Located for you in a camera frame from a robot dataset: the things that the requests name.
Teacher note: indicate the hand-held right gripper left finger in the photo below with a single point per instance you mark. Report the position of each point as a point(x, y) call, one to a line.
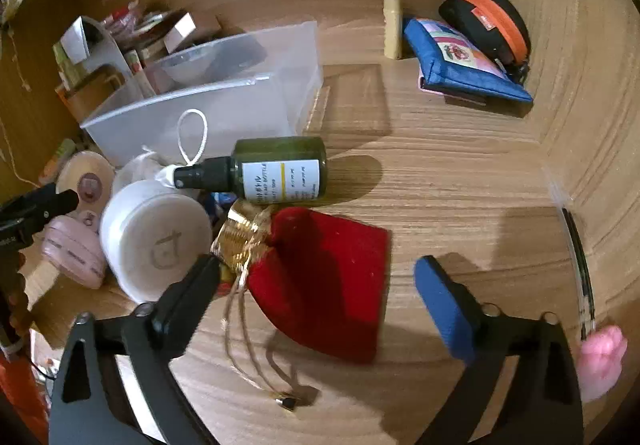
point(190, 290)

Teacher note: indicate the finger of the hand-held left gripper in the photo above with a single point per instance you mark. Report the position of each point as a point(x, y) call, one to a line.
point(30, 199)
point(50, 207)

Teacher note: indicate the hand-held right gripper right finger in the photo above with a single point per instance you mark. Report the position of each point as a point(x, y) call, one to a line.
point(440, 295)

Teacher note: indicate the pink case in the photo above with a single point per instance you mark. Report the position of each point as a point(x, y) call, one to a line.
point(70, 250)

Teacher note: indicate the round tape roll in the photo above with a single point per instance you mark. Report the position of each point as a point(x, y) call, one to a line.
point(85, 170)

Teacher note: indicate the white round jar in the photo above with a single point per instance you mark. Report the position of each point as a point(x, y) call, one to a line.
point(150, 225)

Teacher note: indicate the green spray bottle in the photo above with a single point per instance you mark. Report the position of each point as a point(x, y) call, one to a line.
point(270, 155)

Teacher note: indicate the translucent plastic storage box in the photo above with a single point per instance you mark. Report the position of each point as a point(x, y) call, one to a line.
point(225, 110)

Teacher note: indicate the person's left forearm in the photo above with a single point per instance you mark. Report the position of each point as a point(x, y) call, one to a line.
point(17, 390)

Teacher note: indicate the wooden desktop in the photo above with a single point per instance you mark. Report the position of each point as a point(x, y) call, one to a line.
point(450, 175)

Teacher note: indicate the person's left hand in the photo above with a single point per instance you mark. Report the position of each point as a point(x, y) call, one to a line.
point(21, 295)

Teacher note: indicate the brown cup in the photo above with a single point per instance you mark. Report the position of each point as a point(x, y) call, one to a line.
point(90, 90)

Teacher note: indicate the black thin stick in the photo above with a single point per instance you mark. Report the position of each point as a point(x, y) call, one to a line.
point(580, 255)

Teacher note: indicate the pink paw toy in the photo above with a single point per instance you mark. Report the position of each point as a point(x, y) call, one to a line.
point(602, 360)

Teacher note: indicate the clear packet of pink items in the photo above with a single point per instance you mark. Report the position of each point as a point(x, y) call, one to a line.
point(130, 17)

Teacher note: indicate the small white brown box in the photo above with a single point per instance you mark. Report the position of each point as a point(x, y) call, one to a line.
point(185, 30)

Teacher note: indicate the blue patchwork pouch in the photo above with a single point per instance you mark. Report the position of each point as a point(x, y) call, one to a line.
point(450, 70)

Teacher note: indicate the yellow tube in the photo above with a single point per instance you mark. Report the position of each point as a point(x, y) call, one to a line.
point(393, 25)

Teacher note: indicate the black case orange zipper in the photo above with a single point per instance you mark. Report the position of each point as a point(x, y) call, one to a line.
point(475, 10)

